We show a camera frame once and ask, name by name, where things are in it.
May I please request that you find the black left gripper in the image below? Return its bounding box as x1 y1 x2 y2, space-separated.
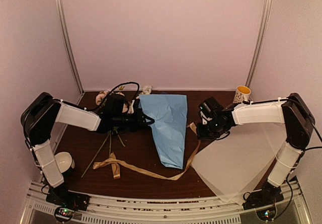
113 108 154 132

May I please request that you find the white fake flower long stem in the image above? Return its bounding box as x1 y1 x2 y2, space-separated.
139 85 152 95

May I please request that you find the blue wrapping paper sheet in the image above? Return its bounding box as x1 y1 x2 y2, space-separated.
139 94 188 170

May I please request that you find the beige ribbon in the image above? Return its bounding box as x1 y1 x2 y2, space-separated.
89 122 200 182

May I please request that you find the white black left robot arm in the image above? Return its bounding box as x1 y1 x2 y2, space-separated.
21 92 154 206

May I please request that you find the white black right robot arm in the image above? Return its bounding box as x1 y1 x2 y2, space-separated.
197 93 315 205

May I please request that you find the pink rose bunch with leaves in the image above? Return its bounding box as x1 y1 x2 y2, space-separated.
81 90 114 178

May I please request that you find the white floral mug yellow inside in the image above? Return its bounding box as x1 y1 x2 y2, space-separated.
233 86 251 103

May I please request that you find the white translucent paper sheet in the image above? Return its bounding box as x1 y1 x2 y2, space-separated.
192 123 286 204

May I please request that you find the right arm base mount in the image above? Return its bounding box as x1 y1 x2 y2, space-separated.
242 182 284 222

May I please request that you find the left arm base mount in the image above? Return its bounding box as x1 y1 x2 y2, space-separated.
41 182 90 223

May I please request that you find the aluminium front rail frame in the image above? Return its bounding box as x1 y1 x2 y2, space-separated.
20 181 312 224

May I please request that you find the aluminium corner post right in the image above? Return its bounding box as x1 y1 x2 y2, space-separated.
246 0 273 87

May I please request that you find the aluminium corner post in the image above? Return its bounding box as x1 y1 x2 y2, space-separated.
55 0 84 95
246 0 273 87

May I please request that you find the aluminium corner post left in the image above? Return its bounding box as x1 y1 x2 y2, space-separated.
55 0 84 95

